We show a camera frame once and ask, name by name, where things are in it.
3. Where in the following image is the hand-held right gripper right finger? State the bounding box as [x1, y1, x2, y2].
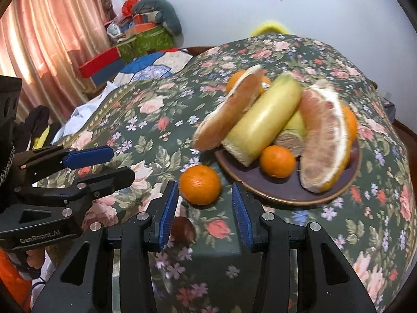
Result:
[231, 181, 378, 313]

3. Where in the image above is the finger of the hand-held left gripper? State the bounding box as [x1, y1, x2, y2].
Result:
[15, 167, 136, 208]
[15, 146, 114, 183]

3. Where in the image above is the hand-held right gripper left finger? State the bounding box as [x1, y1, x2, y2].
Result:
[31, 180, 180, 313]

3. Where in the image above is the dark red jujube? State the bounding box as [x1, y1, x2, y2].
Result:
[169, 217, 197, 245]

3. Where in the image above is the small mandarin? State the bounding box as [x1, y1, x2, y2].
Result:
[260, 145, 297, 179]
[179, 165, 222, 206]

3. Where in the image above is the purple ceramic plate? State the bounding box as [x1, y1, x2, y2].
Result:
[214, 137, 363, 207]

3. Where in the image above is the pink peeled pomelo segment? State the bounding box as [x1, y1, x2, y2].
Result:
[193, 64, 264, 151]

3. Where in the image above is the pomelo segment with white pith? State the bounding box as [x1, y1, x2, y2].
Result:
[298, 79, 352, 194]

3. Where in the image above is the large orange with sticker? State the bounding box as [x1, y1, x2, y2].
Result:
[226, 69, 272, 98]

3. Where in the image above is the orange with stem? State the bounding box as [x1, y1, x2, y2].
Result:
[340, 104, 358, 144]

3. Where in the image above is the white cloth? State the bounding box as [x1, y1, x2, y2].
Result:
[60, 81, 114, 137]

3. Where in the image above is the orange garment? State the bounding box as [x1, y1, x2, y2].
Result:
[0, 248, 33, 310]

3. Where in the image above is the black and yellow garment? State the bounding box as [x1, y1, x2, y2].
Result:
[23, 104, 62, 151]

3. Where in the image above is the floral blanket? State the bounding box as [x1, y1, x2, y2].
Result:
[36, 34, 414, 313]

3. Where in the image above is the red flat box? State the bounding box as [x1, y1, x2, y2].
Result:
[78, 46, 126, 79]

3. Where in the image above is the small green patterned box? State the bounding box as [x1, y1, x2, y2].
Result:
[112, 37, 137, 64]

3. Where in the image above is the patchwork quilt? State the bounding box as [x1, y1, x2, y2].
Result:
[112, 49, 193, 85]

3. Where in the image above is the pink brown curtain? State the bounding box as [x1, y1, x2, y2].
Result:
[0, 0, 114, 105]

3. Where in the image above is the large green patterned box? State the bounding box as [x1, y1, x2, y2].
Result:
[135, 26, 175, 57]

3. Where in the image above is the orange gift box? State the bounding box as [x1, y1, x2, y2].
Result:
[132, 14, 162, 27]

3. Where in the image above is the red plastic bag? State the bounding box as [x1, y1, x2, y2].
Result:
[121, 0, 139, 17]

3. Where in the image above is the grey bag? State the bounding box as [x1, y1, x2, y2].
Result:
[383, 99, 396, 121]

